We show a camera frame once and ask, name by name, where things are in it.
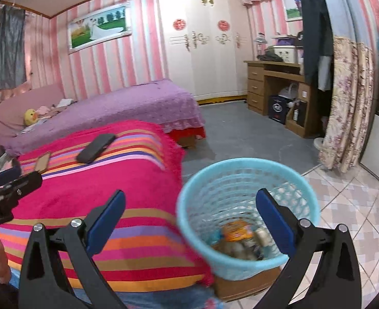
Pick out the pink headboard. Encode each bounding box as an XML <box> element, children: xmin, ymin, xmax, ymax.
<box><xmin>0</xmin><ymin>84</ymin><xmax>64</xmax><ymax>146</ymax></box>

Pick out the small framed photo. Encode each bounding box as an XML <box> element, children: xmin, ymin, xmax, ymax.
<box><xmin>282</xmin><ymin>0</ymin><xmax>302</xmax><ymax>22</ymax></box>

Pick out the orange snack wrapper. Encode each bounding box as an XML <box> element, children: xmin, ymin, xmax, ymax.
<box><xmin>222</xmin><ymin>220</ymin><xmax>254</xmax><ymax>242</ymax></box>

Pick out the floral curtain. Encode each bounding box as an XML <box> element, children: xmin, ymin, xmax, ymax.
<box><xmin>319</xmin><ymin>36</ymin><xmax>375</xmax><ymax>173</ymax></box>

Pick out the person's left hand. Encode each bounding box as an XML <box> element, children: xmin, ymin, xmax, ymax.
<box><xmin>0</xmin><ymin>241</ymin><xmax>11</xmax><ymax>284</ymax></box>

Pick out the striped pink blanket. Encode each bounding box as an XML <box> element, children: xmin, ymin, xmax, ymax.
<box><xmin>0</xmin><ymin>121</ymin><xmax>213</xmax><ymax>293</ymax></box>

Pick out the framed wedding photo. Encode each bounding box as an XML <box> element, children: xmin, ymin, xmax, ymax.
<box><xmin>67</xmin><ymin>3</ymin><xmax>132</xmax><ymax>54</ymax></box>

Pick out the purple bedspread bed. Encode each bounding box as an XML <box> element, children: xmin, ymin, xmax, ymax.
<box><xmin>1</xmin><ymin>79</ymin><xmax>205</xmax><ymax>156</ymax></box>

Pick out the black hanging coat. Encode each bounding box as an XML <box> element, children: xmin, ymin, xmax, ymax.
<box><xmin>301</xmin><ymin>0</ymin><xmax>334</xmax><ymax>91</ymax></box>

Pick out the black box under desk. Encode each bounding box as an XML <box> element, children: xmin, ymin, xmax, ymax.
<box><xmin>268</xmin><ymin>96</ymin><xmax>293</xmax><ymax>125</ymax></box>

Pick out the brown phone case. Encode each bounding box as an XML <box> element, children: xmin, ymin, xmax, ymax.
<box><xmin>34</xmin><ymin>152</ymin><xmax>51</xmax><ymax>174</ymax></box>

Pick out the wooden desk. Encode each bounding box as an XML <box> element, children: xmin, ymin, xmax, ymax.
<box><xmin>246</xmin><ymin>61</ymin><xmax>319</xmax><ymax>138</ymax></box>

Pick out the white storage box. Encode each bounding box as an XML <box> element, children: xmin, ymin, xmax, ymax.
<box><xmin>273</xmin><ymin>45</ymin><xmax>298</xmax><ymax>64</ymax></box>

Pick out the yellow duck plush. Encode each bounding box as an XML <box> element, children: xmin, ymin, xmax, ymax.
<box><xmin>24</xmin><ymin>109</ymin><xmax>39</xmax><ymax>127</ymax></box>

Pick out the white wardrobe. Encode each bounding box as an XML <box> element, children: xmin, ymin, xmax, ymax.
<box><xmin>158</xmin><ymin>0</ymin><xmax>253</xmax><ymax>100</ymax></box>

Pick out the light blue trash basket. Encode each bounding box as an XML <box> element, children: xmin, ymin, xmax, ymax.
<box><xmin>176</xmin><ymin>158</ymin><xmax>320</xmax><ymax>281</ymax></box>

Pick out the brown paper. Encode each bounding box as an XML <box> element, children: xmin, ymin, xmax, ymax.
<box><xmin>212</xmin><ymin>239</ymin><xmax>263</xmax><ymax>261</ymax></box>

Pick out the dark grey window curtain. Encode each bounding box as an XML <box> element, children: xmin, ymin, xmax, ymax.
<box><xmin>0</xmin><ymin>5</ymin><xmax>27</xmax><ymax>91</ymax></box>

